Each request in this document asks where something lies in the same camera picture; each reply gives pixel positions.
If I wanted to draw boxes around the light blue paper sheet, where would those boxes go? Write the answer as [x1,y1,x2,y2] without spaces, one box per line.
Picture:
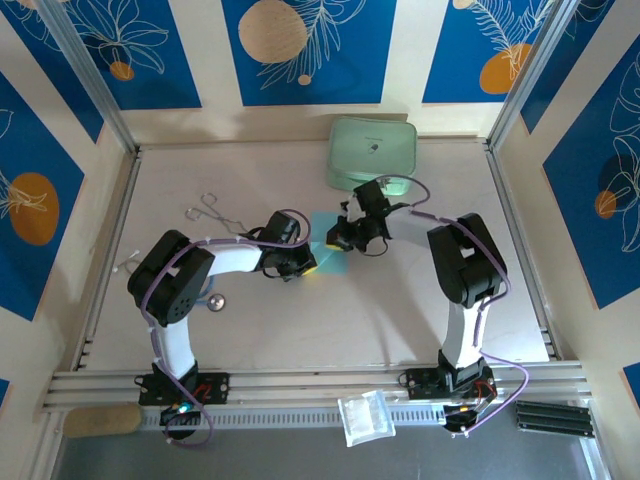
[308,211,350,275]

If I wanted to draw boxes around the mint green zip case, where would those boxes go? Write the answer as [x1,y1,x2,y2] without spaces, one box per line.
[325,117,419,197]

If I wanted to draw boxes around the clear plastic bag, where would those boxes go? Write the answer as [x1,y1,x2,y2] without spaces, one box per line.
[337,389,396,447]

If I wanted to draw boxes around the black left controller board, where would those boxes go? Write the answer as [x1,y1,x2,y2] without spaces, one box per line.
[159,402,201,441]

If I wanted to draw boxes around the black controller board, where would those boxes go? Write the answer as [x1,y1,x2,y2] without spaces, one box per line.
[159,402,201,441]
[443,402,489,437]

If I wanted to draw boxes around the black right controller board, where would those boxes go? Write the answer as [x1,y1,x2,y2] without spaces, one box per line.
[443,402,489,437]

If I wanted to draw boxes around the oval cork pad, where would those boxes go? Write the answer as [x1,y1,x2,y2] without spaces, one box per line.
[63,403,144,439]

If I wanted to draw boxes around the black ribbed metal block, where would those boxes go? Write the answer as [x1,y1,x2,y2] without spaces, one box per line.
[514,399,596,440]

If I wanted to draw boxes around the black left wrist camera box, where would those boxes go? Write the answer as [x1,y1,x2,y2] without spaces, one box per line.
[262,210,302,247]

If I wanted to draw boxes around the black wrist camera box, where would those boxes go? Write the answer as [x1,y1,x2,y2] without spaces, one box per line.
[352,180,392,217]
[262,210,302,247]

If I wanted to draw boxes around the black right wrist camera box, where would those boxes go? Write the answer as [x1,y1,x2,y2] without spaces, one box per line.
[352,180,392,217]

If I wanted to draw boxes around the metal wire scissor tongs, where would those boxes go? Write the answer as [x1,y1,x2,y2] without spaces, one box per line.
[184,192,251,237]

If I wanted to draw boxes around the aluminium frame rail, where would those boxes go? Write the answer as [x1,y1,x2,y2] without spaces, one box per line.
[42,362,594,414]

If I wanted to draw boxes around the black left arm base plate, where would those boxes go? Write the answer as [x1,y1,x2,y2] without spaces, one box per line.
[138,372,231,406]

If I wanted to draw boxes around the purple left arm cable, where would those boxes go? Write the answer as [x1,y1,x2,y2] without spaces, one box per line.
[141,208,314,449]

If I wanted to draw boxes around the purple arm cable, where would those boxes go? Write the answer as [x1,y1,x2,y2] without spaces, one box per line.
[374,174,531,435]
[141,208,314,449]

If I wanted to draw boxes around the grey slotted cable duct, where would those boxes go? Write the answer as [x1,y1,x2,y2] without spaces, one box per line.
[139,407,519,430]

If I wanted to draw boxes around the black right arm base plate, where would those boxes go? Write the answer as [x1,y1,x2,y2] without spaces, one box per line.
[399,367,499,401]

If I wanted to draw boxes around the blue floral wall poster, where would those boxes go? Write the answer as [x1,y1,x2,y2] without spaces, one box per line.
[542,34,640,311]
[422,0,556,105]
[62,0,204,111]
[0,69,86,321]
[222,0,399,107]

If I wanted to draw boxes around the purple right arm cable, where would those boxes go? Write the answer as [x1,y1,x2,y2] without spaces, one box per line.
[374,174,531,435]

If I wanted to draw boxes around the aluminium corner post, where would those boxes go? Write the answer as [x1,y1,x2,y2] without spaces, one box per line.
[487,0,576,151]
[37,0,141,154]

